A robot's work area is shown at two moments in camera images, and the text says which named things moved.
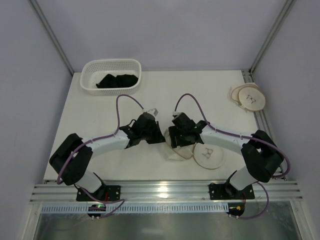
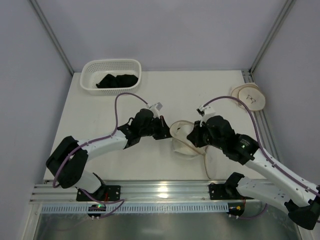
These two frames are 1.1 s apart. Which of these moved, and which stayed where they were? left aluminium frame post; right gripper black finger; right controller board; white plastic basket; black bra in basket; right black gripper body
Moved: right black gripper body; right gripper black finger
Stayed: right controller board; left aluminium frame post; black bra in basket; white plastic basket
